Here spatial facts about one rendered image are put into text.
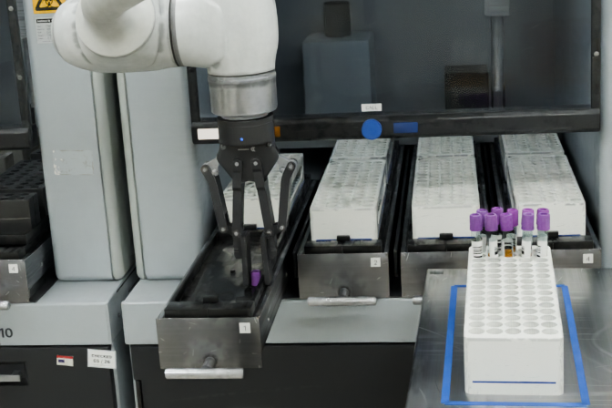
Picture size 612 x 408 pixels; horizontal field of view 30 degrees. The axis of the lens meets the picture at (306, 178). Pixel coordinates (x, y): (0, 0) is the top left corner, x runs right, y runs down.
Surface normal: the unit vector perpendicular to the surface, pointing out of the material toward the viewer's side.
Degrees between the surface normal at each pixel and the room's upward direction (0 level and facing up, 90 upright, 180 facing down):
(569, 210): 90
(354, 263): 90
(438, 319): 0
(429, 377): 0
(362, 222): 90
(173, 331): 90
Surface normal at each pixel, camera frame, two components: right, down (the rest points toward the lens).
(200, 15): -0.22, 0.11
